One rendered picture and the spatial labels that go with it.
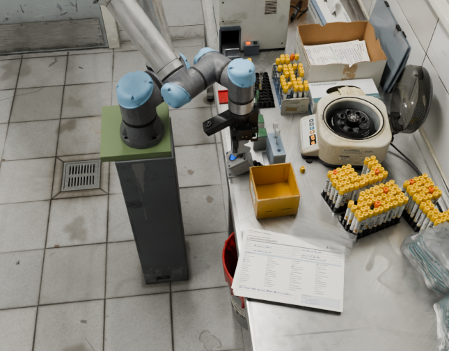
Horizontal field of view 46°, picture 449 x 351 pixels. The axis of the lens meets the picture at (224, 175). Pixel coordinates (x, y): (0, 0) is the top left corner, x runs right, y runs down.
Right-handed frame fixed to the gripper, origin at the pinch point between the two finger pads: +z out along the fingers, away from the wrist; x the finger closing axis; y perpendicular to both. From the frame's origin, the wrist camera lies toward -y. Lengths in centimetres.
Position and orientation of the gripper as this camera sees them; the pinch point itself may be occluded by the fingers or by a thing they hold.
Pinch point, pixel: (232, 153)
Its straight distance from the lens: 170.6
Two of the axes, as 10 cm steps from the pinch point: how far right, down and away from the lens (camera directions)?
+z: 0.0, 6.3, 7.7
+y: 9.9, -0.9, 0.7
